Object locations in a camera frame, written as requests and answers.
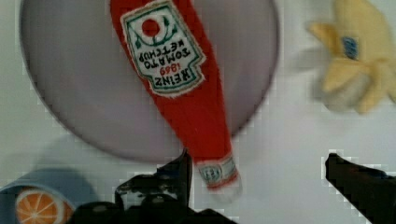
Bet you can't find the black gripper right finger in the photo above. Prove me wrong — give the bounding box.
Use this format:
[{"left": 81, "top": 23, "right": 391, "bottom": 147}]
[{"left": 325, "top": 153, "right": 396, "bottom": 224}]

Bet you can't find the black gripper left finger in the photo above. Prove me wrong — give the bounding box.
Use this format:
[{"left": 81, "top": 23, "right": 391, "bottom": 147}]
[{"left": 114, "top": 148, "right": 194, "bottom": 224}]

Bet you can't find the red plush ketchup bottle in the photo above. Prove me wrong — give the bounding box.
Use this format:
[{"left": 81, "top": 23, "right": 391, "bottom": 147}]
[{"left": 110, "top": 0, "right": 242, "bottom": 202}]

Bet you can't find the grey round plate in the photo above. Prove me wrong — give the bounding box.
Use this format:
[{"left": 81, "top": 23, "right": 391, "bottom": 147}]
[{"left": 19, "top": 0, "right": 280, "bottom": 164}]

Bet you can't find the orange slice toy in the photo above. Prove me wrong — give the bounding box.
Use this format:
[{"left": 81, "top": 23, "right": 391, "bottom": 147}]
[{"left": 15, "top": 188, "right": 74, "bottom": 224}]

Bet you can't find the yellow plush banana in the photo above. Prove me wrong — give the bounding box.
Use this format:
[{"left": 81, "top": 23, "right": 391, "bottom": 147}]
[{"left": 309, "top": 0, "right": 395, "bottom": 114}]

